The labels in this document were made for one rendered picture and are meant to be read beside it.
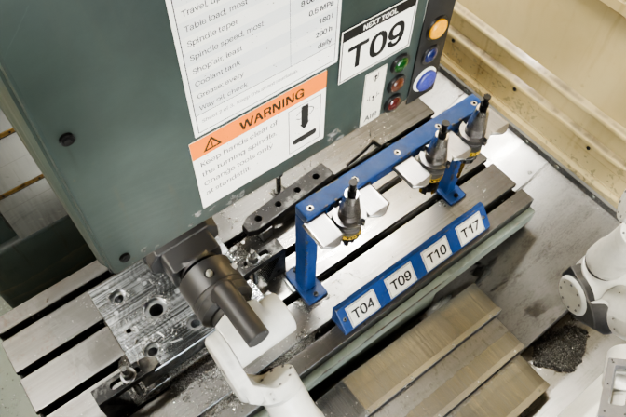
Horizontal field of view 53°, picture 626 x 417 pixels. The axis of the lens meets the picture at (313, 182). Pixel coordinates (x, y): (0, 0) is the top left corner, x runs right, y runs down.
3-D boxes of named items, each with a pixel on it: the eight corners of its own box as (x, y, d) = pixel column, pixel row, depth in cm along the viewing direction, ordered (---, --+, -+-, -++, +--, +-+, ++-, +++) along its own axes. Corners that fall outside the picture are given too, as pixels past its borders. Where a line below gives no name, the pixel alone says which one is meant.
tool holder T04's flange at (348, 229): (346, 200, 119) (347, 194, 117) (371, 218, 117) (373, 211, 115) (325, 222, 116) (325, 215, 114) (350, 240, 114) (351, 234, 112)
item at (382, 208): (393, 208, 118) (394, 206, 117) (372, 222, 116) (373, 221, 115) (369, 183, 121) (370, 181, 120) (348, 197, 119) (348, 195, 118)
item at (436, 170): (429, 146, 127) (432, 139, 125) (455, 162, 125) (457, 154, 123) (412, 165, 124) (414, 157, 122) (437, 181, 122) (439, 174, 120)
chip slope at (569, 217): (605, 280, 175) (647, 235, 154) (422, 439, 150) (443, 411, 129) (393, 91, 214) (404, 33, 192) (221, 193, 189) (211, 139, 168)
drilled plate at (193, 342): (265, 305, 135) (265, 296, 130) (145, 388, 124) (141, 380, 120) (208, 232, 145) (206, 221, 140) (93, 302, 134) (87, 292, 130)
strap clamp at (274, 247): (286, 270, 144) (285, 238, 131) (238, 302, 139) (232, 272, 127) (278, 260, 145) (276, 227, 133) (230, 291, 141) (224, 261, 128)
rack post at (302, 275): (328, 293, 141) (334, 227, 116) (309, 306, 139) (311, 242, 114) (301, 262, 145) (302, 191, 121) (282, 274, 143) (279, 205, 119)
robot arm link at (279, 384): (250, 300, 93) (291, 371, 96) (198, 334, 90) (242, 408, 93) (265, 308, 87) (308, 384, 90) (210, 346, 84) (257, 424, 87)
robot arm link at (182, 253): (208, 201, 97) (251, 256, 91) (215, 233, 104) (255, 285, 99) (135, 244, 92) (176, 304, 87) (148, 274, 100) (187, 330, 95)
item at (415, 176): (436, 180, 121) (436, 177, 121) (415, 194, 120) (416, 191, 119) (411, 156, 125) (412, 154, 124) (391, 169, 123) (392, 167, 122)
